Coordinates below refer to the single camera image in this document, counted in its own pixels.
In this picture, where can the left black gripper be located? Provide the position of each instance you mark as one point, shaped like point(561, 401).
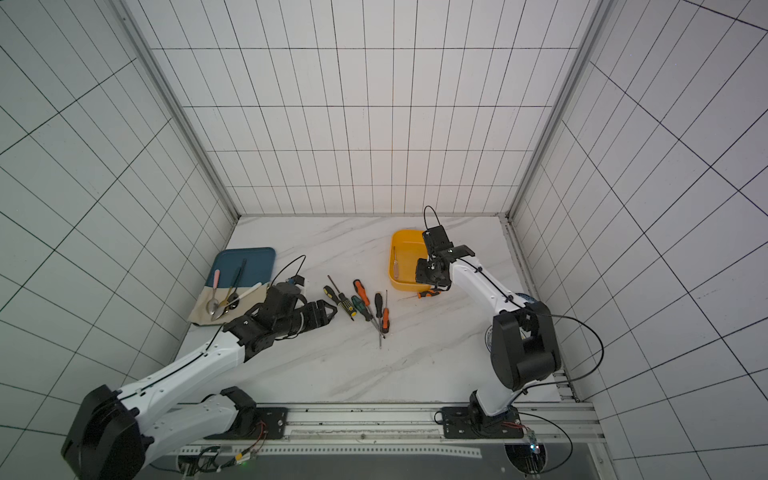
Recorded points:
point(323, 320)

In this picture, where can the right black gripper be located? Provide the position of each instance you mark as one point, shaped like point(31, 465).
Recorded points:
point(433, 276)

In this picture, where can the short orange black screwdriver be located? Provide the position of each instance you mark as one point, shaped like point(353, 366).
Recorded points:
point(428, 293)

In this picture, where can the slim black yellow-cap screwdriver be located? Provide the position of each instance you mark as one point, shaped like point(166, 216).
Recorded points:
point(379, 305)

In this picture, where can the small orange black screwdriver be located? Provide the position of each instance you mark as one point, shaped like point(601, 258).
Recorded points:
point(385, 320)

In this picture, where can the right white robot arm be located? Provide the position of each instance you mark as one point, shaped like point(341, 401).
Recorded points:
point(524, 350)

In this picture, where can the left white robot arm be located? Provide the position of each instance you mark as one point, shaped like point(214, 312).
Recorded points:
point(117, 433)

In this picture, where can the large black yellow screwdriver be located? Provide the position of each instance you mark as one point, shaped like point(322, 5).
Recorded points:
point(331, 294)

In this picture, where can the black yellow dotted screwdriver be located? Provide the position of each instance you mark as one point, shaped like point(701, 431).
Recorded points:
point(338, 291)

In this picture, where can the yellow plastic storage box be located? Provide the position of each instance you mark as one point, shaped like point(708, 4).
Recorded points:
point(406, 248)

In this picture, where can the green black screwdriver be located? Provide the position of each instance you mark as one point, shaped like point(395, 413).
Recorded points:
point(360, 306)

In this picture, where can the large orange black screwdriver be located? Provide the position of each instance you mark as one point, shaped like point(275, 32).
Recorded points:
point(362, 294)

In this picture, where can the teal tray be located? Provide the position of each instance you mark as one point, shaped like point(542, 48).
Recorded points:
point(249, 265)

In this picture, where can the metal spoon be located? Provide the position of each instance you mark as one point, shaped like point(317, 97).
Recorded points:
point(233, 298)

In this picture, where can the blue white porcelain bowl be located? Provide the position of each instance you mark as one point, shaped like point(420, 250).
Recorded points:
point(526, 298)

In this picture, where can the beige cloth mat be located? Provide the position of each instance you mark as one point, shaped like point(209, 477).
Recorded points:
point(247, 297)

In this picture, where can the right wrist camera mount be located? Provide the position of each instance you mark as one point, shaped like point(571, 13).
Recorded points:
point(439, 247)

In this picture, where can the dark handle utensil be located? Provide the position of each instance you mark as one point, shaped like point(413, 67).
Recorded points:
point(235, 282)

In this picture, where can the pink handle spoon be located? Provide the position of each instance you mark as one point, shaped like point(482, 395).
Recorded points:
point(212, 303)

